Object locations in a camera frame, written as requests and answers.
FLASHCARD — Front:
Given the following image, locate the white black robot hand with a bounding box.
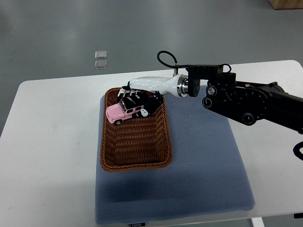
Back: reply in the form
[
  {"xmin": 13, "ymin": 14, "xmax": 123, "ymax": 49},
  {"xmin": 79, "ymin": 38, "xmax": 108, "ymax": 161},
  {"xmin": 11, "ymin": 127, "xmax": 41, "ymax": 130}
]
[{"xmin": 118, "ymin": 74, "xmax": 187, "ymax": 118}]

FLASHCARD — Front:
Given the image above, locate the pink toy car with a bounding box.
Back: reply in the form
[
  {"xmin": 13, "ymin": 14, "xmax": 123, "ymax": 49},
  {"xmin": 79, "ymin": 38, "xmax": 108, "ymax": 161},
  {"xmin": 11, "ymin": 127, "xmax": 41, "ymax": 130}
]
[{"xmin": 106, "ymin": 96, "xmax": 145, "ymax": 125}]

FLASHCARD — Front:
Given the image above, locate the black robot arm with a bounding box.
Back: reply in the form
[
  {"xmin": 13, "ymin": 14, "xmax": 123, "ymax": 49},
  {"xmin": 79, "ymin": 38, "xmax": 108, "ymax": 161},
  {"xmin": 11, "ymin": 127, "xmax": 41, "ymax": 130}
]
[{"xmin": 186, "ymin": 65, "xmax": 303, "ymax": 133}]

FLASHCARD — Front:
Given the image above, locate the brown wicker basket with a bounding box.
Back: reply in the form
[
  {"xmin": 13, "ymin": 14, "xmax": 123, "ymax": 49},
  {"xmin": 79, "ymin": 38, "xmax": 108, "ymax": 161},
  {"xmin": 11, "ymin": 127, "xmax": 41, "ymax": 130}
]
[{"xmin": 99, "ymin": 87, "xmax": 172, "ymax": 172}]

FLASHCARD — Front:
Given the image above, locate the lower clear floor plate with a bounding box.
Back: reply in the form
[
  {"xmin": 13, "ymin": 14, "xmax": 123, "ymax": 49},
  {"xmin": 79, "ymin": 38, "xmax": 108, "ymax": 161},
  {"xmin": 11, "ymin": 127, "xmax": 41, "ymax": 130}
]
[{"xmin": 95, "ymin": 60, "xmax": 107, "ymax": 70}]

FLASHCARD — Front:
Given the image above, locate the clear floor plate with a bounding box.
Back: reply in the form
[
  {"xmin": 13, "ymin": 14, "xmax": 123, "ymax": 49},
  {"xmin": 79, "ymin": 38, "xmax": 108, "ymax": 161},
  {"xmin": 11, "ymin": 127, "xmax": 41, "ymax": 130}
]
[
  {"xmin": 95, "ymin": 60, "xmax": 107, "ymax": 70},
  {"xmin": 95, "ymin": 50, "xmax": 107, "ymax": 59}
]

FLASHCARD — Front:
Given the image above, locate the upper clear floor plate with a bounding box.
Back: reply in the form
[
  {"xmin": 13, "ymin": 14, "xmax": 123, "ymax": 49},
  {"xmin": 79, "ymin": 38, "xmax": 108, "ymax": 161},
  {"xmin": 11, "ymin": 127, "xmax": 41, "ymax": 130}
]
[{"xmin": 95, "ymin": 50, "xmax": 107, "ymax": 59}]

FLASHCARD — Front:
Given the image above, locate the blue grey foam mat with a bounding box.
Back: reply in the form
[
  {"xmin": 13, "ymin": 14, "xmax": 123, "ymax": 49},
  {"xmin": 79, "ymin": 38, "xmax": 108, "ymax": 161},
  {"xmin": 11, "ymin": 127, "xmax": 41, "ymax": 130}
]
[{"xmin": 95, "ymin": 92, "xmax": 255, "ymax": 225}]

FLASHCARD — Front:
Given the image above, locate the wooden box corner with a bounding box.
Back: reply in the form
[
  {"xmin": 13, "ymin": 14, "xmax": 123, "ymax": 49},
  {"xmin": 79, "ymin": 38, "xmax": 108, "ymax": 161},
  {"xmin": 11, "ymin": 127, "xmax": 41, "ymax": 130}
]
[{"xmin": 269, "ymin": 0, "xmax": 303, "ymax": 9}]

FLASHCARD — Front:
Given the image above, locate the white table leg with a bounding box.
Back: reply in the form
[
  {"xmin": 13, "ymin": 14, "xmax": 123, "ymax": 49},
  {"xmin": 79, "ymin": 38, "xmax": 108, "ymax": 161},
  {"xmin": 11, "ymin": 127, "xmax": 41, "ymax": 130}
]
[{"xmin": 250, "ymin": 217, "xmax": 265, "ymax": 227}]

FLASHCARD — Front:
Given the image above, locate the black cable loop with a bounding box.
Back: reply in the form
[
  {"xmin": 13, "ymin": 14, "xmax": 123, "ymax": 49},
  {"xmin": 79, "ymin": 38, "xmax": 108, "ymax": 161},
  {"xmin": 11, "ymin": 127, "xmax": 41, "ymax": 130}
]
[{"xmin": 293, "ymin": 141, "xmax": 303, "ymax": 161}]

